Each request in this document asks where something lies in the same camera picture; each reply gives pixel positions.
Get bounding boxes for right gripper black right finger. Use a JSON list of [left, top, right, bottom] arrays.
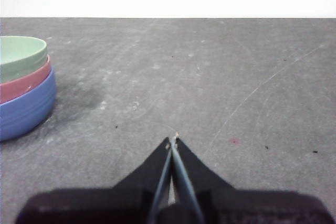
[[172, 138, 237, 224]]

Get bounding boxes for blue ribbed bowl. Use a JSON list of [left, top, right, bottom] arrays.
[[0, 65, 57, 141]]

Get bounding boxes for red ribbed bowl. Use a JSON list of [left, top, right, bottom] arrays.
[[0, 55, 51, 104]]

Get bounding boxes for green ribbed bowl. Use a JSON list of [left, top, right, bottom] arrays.
[[0, 36, 48, 82]]

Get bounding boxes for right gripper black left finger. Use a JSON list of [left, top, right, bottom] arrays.
[[112, 136, 174, 224]]

